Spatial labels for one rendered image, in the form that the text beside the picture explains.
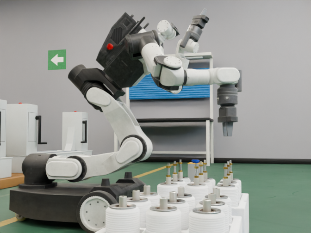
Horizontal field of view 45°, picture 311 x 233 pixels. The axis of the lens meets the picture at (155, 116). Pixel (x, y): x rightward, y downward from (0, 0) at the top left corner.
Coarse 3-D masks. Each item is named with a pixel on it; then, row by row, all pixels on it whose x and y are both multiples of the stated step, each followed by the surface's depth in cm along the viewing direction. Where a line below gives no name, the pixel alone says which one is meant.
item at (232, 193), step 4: (220, 188) 146; (224, 188) 146; (228, 188) 145; (232, 188) 146; (236, 188) 147; (220, 192) 146; (224, 192) 145; (228, 192) 145; (232, 192) 145; (236, 192) 147; (228, 196) 145; (232, 196) 145; (236, 196) 147; (232, 200) 145; (236, 200) 147; (232, 204) 145; (236, 204) 146
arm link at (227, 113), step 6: (222, 96) 160; (228, 96) 159; (234, 96) 159; (222, 102) 160; (228, 102) 159; (234, 102) 159; (222, 108) 161; (228, 108) 158; (234, 108) 159; (222, 114) 162; (228, 114) 158; (234, 114) 159; (222, 120) 161; (228, 120) 157; (234, 120) 157
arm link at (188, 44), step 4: (188, 32) 221; (192, 32) 223; (184, 36) 221; (188, 36) 221; (192, 36) 223; (196, 36) 223; (184, 40) 220; (188, 40) 223; (192, 40) 222; (196, 40) 225; (180, 44) 220; (184, 44) 220; (188, 44) 222; (192, 44) 221; (196, 44) 222; (180, 48) 226; (184, 48) 224; (188, 48) 222; (192, 48) 221; (196, 48) 223; (192, 52) 223; (196, 52) 225
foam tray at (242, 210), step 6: (240, 198) 164; (246, 198) 163; (240, 204) 148; (246, 204) 154; (234, 210) 141; (240, 210) 140; (246, 210) 153; (246, 216) 152; (246, 222) 152; (246, 228) 151
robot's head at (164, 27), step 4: (164, 20) 192; (160, 24) 193; (164, 24) 192; (168, 24) 191; (160, 28) 192; (164, 28) 191; (168, 28) 191; (172, 28) 195; (160, 32) 197; (164, 32) 192; (168, 32) 193; (172, 32) 197; (160, 36) 195; (164, 36) 196; (168, 36) 198; (172, 36) 199; (164, 40) 198
